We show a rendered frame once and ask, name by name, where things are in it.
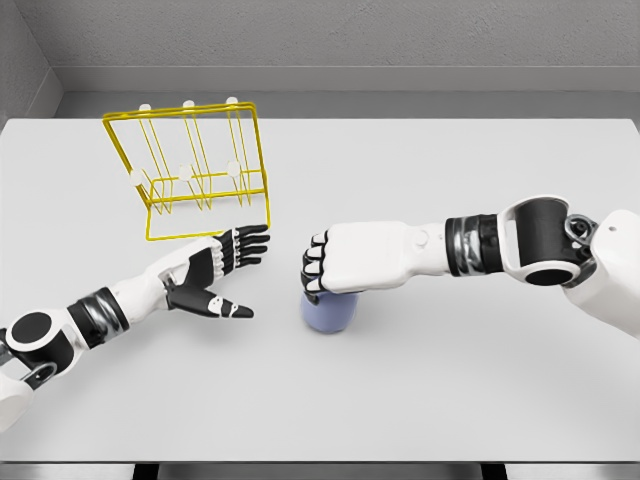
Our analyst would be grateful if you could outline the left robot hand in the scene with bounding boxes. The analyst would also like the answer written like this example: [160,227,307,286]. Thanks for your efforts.
[159,223,272,320]

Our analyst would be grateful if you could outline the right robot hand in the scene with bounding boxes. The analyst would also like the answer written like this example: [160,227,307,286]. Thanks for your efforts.
[300,221,404,306]

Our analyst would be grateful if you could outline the light blue cup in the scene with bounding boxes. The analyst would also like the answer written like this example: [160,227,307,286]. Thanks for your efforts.
[299,291,360,336]

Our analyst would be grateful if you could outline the yellow wire cup holder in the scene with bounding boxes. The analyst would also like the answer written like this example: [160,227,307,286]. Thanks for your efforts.
[102,96,273,243]

